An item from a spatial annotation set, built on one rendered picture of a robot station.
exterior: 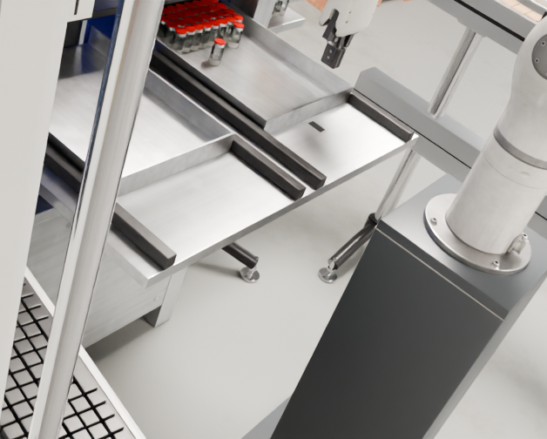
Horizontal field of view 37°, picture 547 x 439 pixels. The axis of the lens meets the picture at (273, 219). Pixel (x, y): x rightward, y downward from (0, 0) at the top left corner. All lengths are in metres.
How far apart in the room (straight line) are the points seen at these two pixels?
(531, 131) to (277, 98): 0.47
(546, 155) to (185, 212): 0.53
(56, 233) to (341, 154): 0.56
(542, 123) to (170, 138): 0.55
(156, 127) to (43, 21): 0.89
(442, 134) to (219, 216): 1.32
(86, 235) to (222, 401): 1.57
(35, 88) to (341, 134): 1.06
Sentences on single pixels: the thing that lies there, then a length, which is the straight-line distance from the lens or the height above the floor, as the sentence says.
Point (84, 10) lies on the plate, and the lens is 1.32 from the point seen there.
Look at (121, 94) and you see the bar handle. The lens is 0.50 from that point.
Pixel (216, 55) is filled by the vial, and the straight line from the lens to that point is 1.52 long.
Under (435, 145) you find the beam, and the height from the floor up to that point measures 0.48.
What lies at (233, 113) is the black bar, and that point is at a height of 0.90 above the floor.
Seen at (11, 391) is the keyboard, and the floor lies 0.83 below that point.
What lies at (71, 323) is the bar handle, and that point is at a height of 1.14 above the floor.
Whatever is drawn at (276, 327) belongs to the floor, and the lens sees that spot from 2.33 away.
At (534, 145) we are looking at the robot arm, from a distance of 1.27.
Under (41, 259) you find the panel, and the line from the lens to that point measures 1.64.
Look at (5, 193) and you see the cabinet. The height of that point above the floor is 1.29.
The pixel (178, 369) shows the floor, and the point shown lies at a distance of 2.14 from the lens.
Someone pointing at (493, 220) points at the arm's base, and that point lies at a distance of 1.33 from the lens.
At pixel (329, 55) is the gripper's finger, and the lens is 1.49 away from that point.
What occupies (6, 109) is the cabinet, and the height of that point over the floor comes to 1.34.
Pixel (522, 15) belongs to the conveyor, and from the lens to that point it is 2.23.
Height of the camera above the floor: 1.60
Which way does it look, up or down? 36 degrees down
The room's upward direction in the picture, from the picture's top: 22 degrees clockwise
